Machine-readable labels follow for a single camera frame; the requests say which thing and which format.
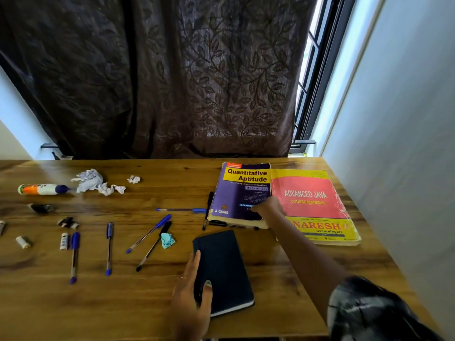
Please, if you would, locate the person's left hand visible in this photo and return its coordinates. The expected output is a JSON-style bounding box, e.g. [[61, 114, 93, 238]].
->
[[171, 250, 214, 341]]

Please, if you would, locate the person's right hand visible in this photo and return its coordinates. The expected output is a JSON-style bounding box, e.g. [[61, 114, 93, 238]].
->
[[250, 196, 287, 230]]

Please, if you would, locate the purple yellow thick book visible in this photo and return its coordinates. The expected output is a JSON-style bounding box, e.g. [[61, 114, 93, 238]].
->
[[207, 162, 273, 230]]

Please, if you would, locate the red yellow thick book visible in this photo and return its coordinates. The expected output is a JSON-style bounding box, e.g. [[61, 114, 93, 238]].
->
[[269, 168, 362, 247]]

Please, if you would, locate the black capped ballpoint pen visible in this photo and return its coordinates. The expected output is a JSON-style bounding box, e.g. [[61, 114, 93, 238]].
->
[[209, 220, 260, 231], [135, 220, 173, 273], [201, 191, 215, 232]]

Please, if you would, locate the small dark blue book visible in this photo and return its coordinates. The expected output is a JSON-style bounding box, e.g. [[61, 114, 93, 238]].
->
[[191, 230, 255, 318]]

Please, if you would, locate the twisted white paper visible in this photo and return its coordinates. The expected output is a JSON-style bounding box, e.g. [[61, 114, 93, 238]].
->
[[98, 182, 127, 197]]

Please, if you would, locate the small black white object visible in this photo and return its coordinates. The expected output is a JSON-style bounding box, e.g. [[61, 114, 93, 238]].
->
[[56, 216, 81, 230]]

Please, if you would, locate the large white paper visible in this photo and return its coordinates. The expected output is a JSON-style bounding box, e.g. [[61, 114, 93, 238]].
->
[[71, 169, 104, 194]]

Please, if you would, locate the black lighter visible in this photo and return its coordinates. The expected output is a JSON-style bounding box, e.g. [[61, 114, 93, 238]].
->
[[27, 203, 56, 214]]

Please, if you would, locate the orange white glue bottle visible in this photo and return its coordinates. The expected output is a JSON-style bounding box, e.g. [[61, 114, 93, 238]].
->
[[17, 183, 72, 196]]

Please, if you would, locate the person's right forearm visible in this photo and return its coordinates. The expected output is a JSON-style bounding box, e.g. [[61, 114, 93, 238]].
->
[[266, 215, 351, 323]]

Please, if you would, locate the black white patterned sleeve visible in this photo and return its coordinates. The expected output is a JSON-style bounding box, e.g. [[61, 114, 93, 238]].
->
[[326, 275, 445, 341]]

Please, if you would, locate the dark brown leaf-patterned curtain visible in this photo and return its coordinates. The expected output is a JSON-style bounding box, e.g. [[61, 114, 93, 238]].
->
[[0, 0, 319, 160]]

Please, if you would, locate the black window frame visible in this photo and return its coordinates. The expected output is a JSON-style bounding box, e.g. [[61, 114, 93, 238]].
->
[[290, 0, 358, 155]]

